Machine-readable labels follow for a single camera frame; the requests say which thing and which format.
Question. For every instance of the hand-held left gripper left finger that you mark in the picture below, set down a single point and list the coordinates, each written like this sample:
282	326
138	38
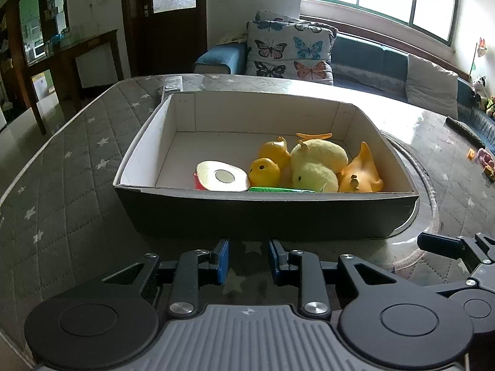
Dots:
222	262

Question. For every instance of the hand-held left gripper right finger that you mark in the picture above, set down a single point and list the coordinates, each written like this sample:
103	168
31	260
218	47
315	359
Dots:
274	262

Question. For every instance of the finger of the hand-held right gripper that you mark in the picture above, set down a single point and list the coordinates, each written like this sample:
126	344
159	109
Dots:
441	242

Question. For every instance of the grey cardboard box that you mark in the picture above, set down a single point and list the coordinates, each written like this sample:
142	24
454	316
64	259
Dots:
270	220

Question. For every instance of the green packet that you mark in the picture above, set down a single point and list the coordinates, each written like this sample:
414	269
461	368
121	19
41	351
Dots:
278	189

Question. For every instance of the red packet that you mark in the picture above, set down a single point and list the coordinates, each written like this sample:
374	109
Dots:
199	182

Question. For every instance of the white round disc toy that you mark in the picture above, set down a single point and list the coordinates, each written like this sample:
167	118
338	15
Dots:
209	174

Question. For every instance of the round yellow rubber duck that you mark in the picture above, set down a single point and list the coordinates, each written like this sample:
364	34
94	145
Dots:
263	172

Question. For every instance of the large orange rubber duck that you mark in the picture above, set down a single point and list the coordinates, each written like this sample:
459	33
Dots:
363	170

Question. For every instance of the small orange rubber duck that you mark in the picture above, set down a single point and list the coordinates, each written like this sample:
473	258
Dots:
276	150

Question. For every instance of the yellow plush duck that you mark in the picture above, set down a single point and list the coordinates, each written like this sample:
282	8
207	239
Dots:
321	155

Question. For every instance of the yellow toy car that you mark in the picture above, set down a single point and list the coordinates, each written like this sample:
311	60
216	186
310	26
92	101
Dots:
490	173

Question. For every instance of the small orange toy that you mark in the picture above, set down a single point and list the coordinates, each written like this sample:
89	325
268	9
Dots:
471	153

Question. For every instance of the pink toy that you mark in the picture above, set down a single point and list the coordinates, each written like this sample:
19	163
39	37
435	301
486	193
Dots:
484	157

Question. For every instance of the dark cylindrical roll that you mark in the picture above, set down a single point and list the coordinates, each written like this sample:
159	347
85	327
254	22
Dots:
464	131

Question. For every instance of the grey quilted star cover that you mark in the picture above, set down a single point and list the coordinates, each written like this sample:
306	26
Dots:
77	201

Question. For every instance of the grey cushion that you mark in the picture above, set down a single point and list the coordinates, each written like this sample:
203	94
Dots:
431	85

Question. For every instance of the black and white plush cow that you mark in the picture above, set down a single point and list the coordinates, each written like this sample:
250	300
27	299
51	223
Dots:
478	87

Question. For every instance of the white remote control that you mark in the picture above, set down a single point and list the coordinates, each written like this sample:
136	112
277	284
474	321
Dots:
172	84

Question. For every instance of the blue sofa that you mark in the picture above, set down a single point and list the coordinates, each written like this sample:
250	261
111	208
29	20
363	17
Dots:
359	54

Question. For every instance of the butterfly print pillow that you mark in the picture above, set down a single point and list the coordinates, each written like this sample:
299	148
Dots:
290	54
278	16

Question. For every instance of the pale cloth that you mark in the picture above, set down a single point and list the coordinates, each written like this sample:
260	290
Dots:
232	39

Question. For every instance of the dark wooden door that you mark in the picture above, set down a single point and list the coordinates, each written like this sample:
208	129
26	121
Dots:
139	38

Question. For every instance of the dark wooden table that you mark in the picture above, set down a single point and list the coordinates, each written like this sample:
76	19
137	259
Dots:
89	40

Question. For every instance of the dark wooden display cabinet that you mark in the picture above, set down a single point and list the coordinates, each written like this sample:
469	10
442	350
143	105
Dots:
15	27

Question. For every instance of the orange wall decoration on stick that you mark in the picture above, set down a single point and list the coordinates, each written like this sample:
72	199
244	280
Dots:
480	48

